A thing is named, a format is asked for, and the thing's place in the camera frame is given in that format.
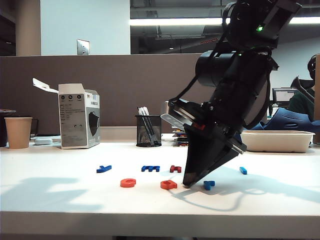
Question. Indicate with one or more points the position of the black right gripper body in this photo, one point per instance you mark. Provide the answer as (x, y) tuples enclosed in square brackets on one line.
[(220, 122)]

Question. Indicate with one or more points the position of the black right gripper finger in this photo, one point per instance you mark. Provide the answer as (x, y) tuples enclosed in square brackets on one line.
[(222, 157), (200, 155)]

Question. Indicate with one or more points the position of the light blue letter r magnet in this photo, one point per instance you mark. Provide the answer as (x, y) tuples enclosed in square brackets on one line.
[(208, 185)]

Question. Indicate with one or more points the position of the orange letter a magnet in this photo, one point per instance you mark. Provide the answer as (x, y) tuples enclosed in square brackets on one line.
[(168, 185)]

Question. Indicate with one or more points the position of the orange letter c magnet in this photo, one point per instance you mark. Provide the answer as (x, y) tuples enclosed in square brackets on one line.
[(128, 183)]

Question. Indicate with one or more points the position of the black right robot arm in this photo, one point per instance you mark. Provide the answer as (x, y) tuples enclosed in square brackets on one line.
[(237, 87)]

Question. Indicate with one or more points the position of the teal letter magnet board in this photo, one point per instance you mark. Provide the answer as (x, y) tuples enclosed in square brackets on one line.
[(180, 140), (180, 135), (180, 144)]

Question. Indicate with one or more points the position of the light blue letter l magnet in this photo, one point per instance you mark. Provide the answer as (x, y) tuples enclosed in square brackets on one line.
[(243, 170)]

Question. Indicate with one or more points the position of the red letter h magnet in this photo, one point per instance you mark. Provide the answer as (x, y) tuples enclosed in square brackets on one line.
[(175, 169)]

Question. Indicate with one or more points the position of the blue letter m magnet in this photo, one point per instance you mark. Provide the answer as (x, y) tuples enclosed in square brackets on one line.
[(150, 169)]

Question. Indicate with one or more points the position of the blue letter y magnet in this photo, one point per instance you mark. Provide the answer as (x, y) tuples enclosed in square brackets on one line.
[(103, 169)]

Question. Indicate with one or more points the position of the navy blue foam slipper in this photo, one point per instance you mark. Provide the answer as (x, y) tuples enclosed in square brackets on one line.
[(287, 118), (258, 126)]

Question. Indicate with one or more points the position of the black mesh pen holder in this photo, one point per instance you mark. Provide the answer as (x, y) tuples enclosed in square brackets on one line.
[(155, 125)]

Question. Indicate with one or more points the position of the beige pulp oval tray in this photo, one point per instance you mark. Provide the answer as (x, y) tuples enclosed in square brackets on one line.
[(275, 142)]

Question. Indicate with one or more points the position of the white capped marker pen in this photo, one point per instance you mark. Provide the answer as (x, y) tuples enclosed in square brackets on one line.
[(142, 111), (147, 111)]

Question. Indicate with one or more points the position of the computer monitor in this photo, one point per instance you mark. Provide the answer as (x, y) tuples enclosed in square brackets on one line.
[(285, 96)]

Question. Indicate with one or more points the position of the person in green shirt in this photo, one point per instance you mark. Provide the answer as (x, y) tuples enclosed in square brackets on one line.
[(301, 105)]

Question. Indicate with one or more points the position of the white ceiling light strip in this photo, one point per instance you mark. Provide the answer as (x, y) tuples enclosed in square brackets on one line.
[(175, 22)]

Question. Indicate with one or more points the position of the brown fabric desk divider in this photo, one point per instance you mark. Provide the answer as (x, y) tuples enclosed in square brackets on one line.
[(112, 87)]

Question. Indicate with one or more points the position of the white grey mask box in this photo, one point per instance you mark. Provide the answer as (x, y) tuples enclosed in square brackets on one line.
[(75, 120)]

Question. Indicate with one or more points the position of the small white plastic case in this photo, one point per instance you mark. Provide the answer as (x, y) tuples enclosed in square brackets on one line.
[(43, 141)]

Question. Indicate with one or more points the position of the brown paper cup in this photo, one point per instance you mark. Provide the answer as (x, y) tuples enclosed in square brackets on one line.
[(18, 135)]

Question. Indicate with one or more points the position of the dark round container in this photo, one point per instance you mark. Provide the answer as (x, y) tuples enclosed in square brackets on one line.
[(2, 130)]

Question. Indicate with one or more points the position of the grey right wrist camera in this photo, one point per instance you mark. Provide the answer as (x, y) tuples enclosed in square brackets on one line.
[(175, 122)]

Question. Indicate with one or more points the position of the metal wall switch plate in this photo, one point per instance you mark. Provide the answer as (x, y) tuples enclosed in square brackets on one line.
[(83, 47)]

